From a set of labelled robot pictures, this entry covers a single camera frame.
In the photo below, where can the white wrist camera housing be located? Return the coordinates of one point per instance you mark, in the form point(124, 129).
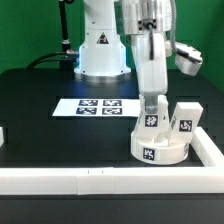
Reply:
point(188, 59)

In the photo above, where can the white marker sheet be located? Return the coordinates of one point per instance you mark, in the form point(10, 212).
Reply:
point(97, 108)

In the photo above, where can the white round stool seat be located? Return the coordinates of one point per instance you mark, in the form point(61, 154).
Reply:
point(158, 153)

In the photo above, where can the white U-shaped fence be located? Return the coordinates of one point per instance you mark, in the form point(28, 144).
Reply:
point(208, 178)

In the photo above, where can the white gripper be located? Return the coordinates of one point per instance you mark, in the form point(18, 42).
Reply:
point(152, 74)

